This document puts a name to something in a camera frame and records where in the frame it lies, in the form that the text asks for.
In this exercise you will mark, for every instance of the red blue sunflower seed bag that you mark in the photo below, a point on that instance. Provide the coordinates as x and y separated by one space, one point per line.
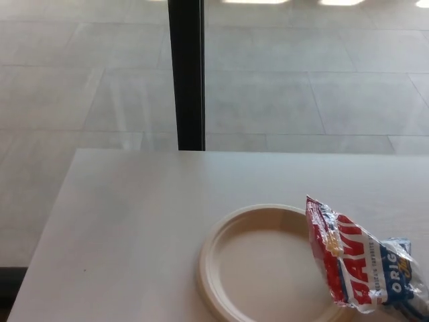
338 261

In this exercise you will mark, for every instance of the black vertical window frame post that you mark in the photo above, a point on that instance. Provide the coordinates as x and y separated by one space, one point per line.
187 73

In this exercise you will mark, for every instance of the round beige paper plate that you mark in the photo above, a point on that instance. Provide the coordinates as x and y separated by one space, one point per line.
261 268

